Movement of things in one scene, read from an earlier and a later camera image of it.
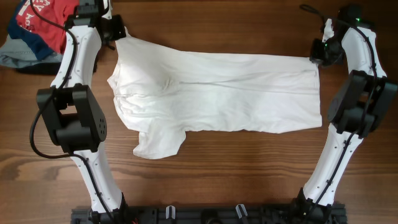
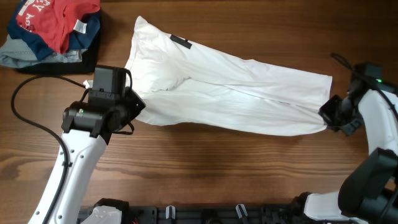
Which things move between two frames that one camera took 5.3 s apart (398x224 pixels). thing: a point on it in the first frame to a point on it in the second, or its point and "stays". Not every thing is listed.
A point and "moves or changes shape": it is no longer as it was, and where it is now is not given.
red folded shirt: x=55 y=11 stays
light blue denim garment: x=15 y=53 stays
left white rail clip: x=170 y=211 stays
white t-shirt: x=172 y=93 moves or changes shape
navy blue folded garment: x=32 y=40 stays
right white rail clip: x=240 y=210 stays
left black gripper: x=119 y=30 to x=137 y=104
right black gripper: x=316 y=56 to x=325 y=113
